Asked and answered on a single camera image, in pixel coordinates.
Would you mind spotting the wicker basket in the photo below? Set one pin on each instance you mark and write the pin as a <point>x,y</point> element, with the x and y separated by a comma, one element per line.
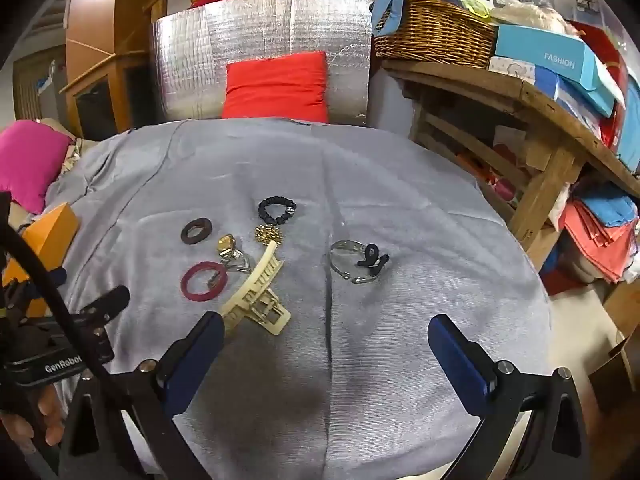
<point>430,32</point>

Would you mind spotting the gold flower brooch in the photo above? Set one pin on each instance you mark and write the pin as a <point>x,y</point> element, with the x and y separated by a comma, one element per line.
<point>268,234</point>

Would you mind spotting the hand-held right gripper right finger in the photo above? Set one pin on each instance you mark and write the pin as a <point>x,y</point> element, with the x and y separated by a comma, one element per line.
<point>457,365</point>

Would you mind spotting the wooden cabinet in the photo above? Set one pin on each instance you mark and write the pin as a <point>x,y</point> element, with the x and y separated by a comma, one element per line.
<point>95,35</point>

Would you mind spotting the cream hair claw clip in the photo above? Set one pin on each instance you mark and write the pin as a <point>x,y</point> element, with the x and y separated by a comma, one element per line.
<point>250,295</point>

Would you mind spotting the white patterned box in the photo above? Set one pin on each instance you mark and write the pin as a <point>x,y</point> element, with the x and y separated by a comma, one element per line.
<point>520,74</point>

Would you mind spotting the pink pillow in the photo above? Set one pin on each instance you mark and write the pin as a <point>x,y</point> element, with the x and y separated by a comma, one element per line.
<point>30,165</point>

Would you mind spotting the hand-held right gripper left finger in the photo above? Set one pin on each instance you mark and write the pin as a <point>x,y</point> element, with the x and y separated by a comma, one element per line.
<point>192,360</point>

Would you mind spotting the red bag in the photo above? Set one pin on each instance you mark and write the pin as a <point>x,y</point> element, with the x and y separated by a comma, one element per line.
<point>607,85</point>

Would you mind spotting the stack of folded cloths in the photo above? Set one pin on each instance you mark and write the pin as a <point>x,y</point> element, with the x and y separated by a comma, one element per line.
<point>600,230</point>

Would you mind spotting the red pillow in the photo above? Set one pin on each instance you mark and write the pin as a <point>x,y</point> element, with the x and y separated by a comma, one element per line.
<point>275,85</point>

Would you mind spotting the light blue box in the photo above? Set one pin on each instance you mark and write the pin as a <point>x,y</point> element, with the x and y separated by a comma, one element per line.
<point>550,57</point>

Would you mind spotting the silver bangle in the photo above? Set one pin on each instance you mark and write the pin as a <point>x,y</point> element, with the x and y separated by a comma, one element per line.
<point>334,262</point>

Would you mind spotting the silver insulation mat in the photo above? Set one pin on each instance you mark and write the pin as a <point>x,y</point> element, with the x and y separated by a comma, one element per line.
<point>200,55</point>

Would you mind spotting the grey blanket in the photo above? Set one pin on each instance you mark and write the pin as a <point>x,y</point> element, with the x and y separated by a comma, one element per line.
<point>380,175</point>

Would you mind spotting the wooden table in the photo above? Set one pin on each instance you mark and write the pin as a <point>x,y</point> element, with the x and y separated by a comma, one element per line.
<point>550,105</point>

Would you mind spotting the clear plastic bag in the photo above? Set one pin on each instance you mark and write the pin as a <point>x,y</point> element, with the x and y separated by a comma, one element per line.
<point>530,10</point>

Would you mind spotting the cardboard box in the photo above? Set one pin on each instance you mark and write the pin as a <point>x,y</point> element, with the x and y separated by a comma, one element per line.
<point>615,360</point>

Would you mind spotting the person's left hand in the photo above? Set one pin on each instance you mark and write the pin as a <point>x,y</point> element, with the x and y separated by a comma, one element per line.
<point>30,425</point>

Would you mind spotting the orange box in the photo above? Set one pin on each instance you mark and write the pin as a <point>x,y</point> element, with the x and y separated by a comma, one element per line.
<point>50,230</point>

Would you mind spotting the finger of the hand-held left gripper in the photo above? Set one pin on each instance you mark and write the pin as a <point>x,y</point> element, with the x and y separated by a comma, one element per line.
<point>102,347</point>
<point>105,304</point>

